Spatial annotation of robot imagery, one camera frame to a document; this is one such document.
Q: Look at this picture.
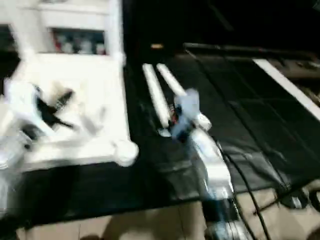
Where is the white plastic table top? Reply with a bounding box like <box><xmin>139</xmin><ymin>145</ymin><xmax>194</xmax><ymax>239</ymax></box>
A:
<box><xmin>0</xmin><ymin>51</ymin><xmax>140</xmax><ymax>172</ymax></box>

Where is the black mat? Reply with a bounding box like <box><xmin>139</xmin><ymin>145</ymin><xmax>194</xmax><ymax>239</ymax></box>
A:
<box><xmin>0</xmin><ymin>50</ymin><xmax>320</xmax><ymax>228</ymax></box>

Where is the white glass-door cabinet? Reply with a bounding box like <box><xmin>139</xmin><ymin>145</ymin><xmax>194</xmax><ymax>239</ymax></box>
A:
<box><xmin>0</xmin><ymin>0</ymin><xmax>124</xmax><ymax>56</ymax></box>

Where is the black cabinet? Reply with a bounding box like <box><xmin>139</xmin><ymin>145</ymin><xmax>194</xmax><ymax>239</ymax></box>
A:
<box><xmin>122</xmin><ymin>0</ymin><xmax>320</xmax><ymax>58</ymax></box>

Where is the white flat strip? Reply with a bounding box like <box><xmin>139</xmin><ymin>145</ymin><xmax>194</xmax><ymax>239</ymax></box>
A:
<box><xmin>252</xmin><ymin>58</ymin><xmax>320</xmax><ymax>122</ymax></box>

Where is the black power adapter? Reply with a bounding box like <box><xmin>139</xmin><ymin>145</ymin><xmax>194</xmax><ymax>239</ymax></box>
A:
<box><xmin>279</xmin><ymin>192</ymin><xmax>307</xmax><ymax>209</ymax></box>

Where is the black cable coil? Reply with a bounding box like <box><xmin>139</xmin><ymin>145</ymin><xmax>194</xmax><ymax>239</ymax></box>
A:
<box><xmin>307</xmin><ymin>187</ymin><xmax>320</xmax><ymax>212</ymax></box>

